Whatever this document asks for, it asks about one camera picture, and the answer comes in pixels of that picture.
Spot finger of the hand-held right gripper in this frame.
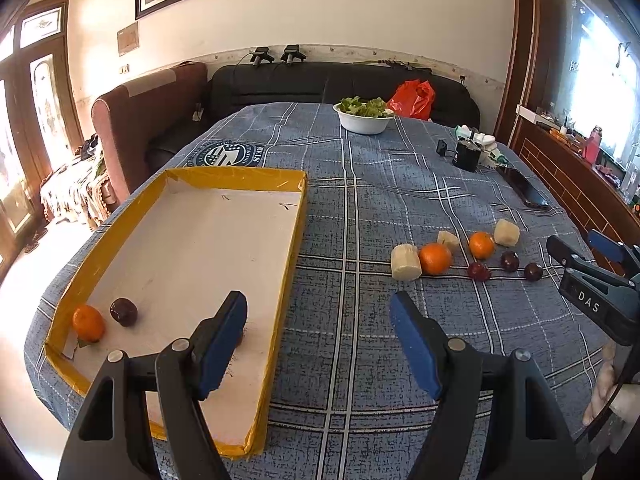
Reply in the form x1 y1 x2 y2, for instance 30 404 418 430
587 230 640 281
546 235 632 291

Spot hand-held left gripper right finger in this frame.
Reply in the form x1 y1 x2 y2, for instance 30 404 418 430
389 290 583 480

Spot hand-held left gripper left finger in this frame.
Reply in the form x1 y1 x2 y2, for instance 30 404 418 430
57 290 249 480

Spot yellow-edged cardboard tray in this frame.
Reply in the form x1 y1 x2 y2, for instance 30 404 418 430
44 167 308 461

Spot person's right hand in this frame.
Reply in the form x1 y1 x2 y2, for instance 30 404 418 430
582 342 640 428

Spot wooden cabinet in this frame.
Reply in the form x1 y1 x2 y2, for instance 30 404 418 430
510 110 640 271

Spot dark smartphone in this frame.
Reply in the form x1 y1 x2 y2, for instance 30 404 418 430
496 166 551 211

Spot pink bottle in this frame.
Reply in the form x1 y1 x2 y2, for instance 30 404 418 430
582 126 602 163

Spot white and green packet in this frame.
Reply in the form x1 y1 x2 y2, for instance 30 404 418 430
479 147 511 168

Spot orange with leaf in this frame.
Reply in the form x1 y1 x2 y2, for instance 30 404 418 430
72 305 107 343

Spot black box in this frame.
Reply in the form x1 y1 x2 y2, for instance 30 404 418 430
452 139 482 173

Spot blue plaid tablecloth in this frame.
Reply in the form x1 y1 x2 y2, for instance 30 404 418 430
22 101 621 480

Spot white tissue bundle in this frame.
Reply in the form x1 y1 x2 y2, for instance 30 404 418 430
455 124 496 148

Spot white box on cabinet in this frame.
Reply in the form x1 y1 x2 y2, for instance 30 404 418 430
515 104 556 121

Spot bright window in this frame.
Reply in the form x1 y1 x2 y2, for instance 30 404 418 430
560 0 640 171

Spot red plastic bag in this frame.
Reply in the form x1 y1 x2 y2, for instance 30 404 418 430
386 79 436 122

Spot floral patterned cover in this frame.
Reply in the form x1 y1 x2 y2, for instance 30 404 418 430
39 152 121 231

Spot white bowl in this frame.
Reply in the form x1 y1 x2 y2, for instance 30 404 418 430
333 102 396 135

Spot brown armchair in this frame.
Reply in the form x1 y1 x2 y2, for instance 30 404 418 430
90 61 209 206

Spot green leafy vegetables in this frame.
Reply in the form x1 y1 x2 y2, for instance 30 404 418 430
339 96 393 118

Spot dark cloth pile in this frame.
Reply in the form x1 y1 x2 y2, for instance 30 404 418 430
77 135 106 161

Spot black leather sofa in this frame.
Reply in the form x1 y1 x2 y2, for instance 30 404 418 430
145 61 482 176

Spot wooden glass door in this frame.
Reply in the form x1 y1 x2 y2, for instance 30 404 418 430
0 0 83 271

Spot wooden door frame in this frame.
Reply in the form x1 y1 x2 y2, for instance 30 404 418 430
495 0 543 146

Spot wall plaque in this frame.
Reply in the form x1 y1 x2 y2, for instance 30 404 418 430
116 21 140 57

